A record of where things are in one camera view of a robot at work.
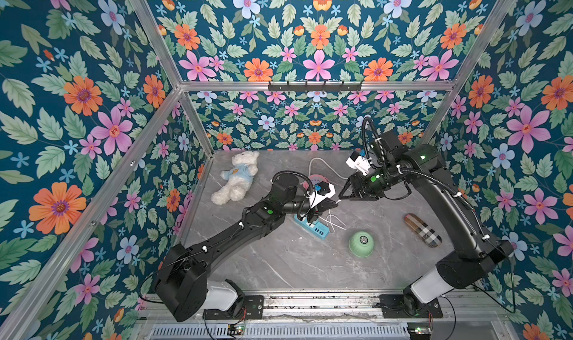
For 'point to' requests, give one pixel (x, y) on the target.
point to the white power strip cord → (314, 158)
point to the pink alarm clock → (315, 180)
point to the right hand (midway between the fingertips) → (349, 190)
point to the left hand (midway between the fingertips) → (337, 202)
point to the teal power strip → (317, 229)
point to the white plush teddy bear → (239, 179)
